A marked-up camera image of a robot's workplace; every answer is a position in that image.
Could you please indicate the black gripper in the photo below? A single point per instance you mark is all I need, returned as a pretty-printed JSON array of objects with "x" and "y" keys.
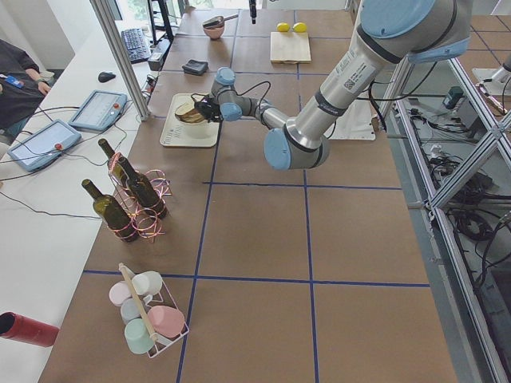
[{"x": 207, "y": 108}]

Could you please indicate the white bread slice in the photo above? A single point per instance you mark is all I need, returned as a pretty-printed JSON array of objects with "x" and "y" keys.
[{"x": 186, "y": 108}]

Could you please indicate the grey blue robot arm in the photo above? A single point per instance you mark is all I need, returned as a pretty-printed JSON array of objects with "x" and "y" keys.
[{"x": 386, "y": 33}]

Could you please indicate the white tray with bear print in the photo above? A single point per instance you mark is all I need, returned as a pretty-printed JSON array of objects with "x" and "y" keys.
[{"x": 176, "y": 133}]

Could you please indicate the folded dark grey cloth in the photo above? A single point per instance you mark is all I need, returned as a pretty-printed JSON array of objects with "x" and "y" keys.
[{"x": 195, "y": 67}]

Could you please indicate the pink bowl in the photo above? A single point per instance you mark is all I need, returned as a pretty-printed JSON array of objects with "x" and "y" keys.
[{"x": 214, "y": 32}]

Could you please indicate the black keyboard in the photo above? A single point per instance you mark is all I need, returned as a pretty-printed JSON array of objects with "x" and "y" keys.
[{"x": 136, "y": 45}]

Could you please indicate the light wooden cutting board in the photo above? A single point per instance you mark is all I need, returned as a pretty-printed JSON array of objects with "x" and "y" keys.
[{"x": 290, "y": 47}]

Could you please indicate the middle green wine bottle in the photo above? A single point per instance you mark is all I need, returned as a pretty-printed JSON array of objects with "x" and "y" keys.
[{"x": 143, "y": 190}]

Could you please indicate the green wine bottle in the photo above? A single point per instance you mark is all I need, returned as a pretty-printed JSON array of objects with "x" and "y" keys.
[
  {"x": 143, "y": 190},
  {"x": 115, "y": 170},
  {"x": 112, "y": 213}
]

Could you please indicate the rear green wine bottle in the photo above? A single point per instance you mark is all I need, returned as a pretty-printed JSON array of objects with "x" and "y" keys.
[{"x": 115, "y": 170}]

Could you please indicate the far blue teach pendant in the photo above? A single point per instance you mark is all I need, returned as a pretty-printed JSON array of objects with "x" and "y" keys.
[{"x": 99, "y": 111}]

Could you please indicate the blue teach pendant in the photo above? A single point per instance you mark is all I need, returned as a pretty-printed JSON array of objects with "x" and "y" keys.
[
  {"x": 45, "y": 146},
  {"x": 99, "y": 111}
]

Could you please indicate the whole yellow lemon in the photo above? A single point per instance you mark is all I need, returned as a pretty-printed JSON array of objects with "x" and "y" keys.
[{"x": 283, "y": 27}]

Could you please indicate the black computer mouse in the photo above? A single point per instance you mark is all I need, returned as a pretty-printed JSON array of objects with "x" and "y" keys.
[{"x": 105, "y": 76}]

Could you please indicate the yellow lemon half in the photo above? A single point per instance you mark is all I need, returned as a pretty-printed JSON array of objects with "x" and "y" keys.
[{"x": 299, "y": 27}]

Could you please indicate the front green wine bottle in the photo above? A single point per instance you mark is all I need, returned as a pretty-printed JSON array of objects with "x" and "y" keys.
[{"x": 112, "y": 213}]

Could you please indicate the near blue teach pendant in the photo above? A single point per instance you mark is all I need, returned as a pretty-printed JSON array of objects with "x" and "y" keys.
[{"x": 45, "y": 146}]

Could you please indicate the white plastic cup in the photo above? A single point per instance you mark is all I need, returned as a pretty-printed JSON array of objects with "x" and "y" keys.
[{"x": 149, "y": 282}]

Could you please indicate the seated person in black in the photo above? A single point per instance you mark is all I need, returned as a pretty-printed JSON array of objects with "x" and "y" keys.
[{"x": 22, "y": 89}]

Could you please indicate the pale pink plastic cup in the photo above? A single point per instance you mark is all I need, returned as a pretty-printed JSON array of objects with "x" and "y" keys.
[{"x": 119, "y": 293}]

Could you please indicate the grey plastic cup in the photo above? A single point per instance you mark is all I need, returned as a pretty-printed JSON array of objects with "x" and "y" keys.
[{"x": 129, "y": 311}]

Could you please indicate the salmon pink plastic cup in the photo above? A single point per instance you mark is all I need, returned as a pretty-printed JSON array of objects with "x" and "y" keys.
[{"x": 167, "y": 320}]

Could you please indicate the mint green plastic cup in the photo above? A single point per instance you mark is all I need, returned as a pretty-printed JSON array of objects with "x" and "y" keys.
[{"x": 137, "y": 337}]

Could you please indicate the red cylinder tube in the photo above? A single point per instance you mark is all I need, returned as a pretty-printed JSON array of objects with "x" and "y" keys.
[{"x": 19, "y": 328}]

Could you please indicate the metal scoop with handle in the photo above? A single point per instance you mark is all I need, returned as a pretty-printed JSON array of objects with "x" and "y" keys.
[{"x": 218, "y": 21}]

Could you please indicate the copper wire bottle rack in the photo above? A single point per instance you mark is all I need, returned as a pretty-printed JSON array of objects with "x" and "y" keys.
[{"x": 148, "y": 225}]

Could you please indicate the aluminium frame post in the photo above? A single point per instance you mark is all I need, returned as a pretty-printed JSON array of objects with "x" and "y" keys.
[{"x": 106, "y": 19}]

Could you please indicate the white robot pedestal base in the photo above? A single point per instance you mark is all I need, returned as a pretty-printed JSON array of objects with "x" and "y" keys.
[{"x": 354, "y": 124}]

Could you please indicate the white wire cup rack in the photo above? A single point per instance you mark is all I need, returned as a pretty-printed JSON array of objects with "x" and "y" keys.
[{"x": 163, "y": 298}]

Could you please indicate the wooden rack handle stick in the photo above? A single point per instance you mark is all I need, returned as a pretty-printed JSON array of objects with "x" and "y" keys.
[{"x": 125, "y": 272}]

